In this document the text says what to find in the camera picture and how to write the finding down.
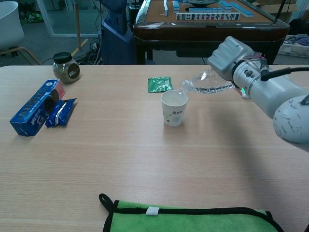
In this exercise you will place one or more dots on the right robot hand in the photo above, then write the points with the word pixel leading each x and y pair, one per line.
pixel 227 58

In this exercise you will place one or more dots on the transparent plastic bottle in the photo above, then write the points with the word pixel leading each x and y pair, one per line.
pixel 205 84

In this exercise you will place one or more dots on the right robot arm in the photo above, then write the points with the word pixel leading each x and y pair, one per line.
pixel 277 96

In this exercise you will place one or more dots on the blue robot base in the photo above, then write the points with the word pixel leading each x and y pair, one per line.
pixel 116 43

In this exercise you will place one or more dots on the white paper cup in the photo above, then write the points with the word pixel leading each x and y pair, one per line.
pixel 173 113

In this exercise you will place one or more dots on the brown mahjong table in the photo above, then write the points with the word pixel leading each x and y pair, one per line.
pixel 193 33

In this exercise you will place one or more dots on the face-up mahjong tile row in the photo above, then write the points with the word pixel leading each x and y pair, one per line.
pixel 207 16

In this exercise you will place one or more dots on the blue mahjong tile row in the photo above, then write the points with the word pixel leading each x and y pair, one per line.
pixel 243 11
pixel 176 6
pixel 165 7
pixel 225 5
pixel 205 10

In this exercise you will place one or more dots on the white plastic basket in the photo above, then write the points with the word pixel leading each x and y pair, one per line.
pixel 292 49

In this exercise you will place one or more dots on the black tripod stand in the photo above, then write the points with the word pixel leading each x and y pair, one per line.
pixel 280 12

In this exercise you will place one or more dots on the green sachet packet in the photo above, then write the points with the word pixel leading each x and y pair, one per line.
pixel 158 84

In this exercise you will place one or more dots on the blue clothes pile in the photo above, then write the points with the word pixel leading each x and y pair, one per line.
pixel 301 39

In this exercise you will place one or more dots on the black bag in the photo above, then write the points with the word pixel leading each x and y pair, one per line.
pixel 299 26

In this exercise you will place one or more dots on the wooden pole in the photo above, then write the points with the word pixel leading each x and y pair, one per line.
pixel 77 24

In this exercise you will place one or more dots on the glass jar black lid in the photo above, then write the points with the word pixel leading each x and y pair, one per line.
pixel 65 72

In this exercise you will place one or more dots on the green cloth black trim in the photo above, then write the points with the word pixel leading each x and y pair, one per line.
pixel 193 221

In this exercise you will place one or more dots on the blue cookie packet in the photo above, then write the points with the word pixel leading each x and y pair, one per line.
pixel 61 113

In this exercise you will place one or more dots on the green bag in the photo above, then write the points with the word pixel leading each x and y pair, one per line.
pixel 33 17

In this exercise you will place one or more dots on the blue cookie box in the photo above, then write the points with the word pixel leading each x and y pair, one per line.
pixel 31 108

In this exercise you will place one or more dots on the white chair wooden legs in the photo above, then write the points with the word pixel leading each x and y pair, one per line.
pixel 9 29

